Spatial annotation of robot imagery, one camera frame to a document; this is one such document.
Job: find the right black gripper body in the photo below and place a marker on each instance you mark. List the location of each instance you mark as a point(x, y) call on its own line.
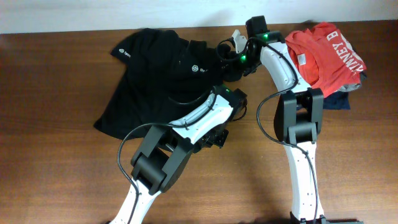
point(244, 61)

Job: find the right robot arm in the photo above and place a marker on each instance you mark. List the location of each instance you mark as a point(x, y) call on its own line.
point(298, 116)

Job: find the grey folded shirt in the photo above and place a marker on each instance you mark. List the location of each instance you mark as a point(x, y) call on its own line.
point(353, 87)

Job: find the navy folded shirt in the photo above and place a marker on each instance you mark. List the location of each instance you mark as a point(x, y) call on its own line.
point(338, 100)

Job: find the red folded t-shirt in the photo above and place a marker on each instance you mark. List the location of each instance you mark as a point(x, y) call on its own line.
point(324, 57)

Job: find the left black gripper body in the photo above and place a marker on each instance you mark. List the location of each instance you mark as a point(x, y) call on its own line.
point(219, 135)

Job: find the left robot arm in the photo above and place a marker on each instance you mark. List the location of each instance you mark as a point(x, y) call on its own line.
point(166, 148)

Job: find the black polo shirt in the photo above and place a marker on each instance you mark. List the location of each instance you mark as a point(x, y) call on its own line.
point(166, 78)

